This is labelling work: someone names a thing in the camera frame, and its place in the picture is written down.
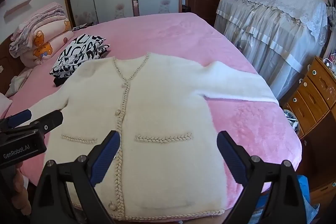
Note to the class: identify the pink purple floral blanket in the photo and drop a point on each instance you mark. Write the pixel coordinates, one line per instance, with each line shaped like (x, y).
(34, 22)

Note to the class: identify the person's left hand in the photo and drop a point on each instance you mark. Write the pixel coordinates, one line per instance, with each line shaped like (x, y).
(21, 192)

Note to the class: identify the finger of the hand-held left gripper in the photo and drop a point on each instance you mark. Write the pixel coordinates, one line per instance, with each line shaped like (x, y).
(50, 120)
(19, 116)

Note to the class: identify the blue plastic bag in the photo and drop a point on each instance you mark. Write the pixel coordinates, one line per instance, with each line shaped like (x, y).
(304, 200)

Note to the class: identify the pink bear print quilt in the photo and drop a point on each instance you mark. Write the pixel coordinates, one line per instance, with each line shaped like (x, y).
(50, 40)

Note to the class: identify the black and white printed garment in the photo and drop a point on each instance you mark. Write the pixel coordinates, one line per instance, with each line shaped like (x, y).
(78, 53)

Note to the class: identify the wooden drawer cabinet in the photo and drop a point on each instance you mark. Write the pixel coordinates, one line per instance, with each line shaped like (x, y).
(315, 98)

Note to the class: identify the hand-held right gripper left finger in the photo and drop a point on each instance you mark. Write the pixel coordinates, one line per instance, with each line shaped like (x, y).
(105, 158)

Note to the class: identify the pink bed blanket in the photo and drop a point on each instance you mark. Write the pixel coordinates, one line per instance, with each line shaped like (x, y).
(170, 37)

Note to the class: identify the cream fuzzy cardigan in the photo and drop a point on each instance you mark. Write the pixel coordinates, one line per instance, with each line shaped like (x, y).
(162, 113)

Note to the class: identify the white crumpled cloth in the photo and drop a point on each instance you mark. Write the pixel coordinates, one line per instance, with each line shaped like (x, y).
(19, 79)

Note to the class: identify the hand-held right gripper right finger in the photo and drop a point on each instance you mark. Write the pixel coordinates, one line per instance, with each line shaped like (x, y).
(231, 158)

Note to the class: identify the pink wall shelf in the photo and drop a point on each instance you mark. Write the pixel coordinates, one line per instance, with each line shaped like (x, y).
(18, 6)

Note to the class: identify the pale pink pillow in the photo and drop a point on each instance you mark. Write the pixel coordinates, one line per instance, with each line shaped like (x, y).
(5, 106)

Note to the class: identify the brown wooden headboard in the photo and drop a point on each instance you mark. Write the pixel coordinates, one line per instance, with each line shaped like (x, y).
(10, 66)

